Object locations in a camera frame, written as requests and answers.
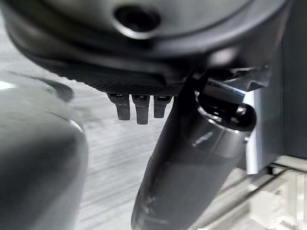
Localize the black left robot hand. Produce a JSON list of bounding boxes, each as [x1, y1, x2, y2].
[[0, 0, 292, 230]]

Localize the silver robot leg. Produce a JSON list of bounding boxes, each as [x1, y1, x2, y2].
[[0, 70, 90, 230]]

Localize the dark grey panel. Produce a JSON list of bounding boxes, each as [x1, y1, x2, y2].
[[267, 0, 307, 166]]

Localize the silver metal post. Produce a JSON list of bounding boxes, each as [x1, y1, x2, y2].
[[244, 66, 271, 175]]

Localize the white shelf base frame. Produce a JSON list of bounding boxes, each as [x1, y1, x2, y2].
[[211, 154, 307, 230]]

